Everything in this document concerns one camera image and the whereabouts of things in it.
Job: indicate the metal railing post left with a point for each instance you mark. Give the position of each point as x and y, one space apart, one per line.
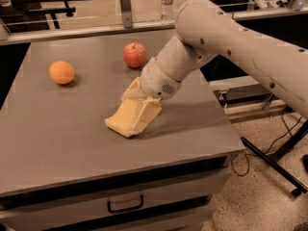
126 13

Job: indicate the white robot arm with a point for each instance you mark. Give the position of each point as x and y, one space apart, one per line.
203 31

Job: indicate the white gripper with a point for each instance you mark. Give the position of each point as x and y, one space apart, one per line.
157 78

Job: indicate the black drawer handle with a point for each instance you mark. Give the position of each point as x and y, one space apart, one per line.
125 203

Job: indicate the black metal stand frame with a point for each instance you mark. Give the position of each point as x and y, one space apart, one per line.
272 159

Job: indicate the grey cabinet drawer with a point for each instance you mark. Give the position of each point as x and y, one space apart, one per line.
181 203

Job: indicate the clear plastic water bottle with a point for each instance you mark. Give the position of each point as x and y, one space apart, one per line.
167 9

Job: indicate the yellow sponge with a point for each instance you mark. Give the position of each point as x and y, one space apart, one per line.
121 120

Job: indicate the orange fruit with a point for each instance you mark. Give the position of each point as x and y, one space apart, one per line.
61 72

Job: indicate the red apple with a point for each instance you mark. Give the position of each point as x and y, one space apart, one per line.
134 54

